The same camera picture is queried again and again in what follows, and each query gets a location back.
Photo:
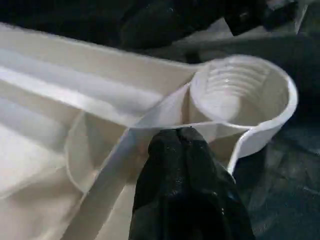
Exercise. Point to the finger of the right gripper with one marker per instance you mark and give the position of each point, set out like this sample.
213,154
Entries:
165,22

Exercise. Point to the white plastic table top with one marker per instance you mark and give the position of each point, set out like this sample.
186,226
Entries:
75,90

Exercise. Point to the black plastic mat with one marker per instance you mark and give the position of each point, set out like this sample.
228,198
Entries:
290,190

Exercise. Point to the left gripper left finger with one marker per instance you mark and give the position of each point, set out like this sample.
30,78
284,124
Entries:
160,190

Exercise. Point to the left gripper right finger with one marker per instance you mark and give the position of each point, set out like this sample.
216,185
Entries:
215,200

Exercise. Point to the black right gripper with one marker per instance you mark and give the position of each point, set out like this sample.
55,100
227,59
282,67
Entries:
247,14

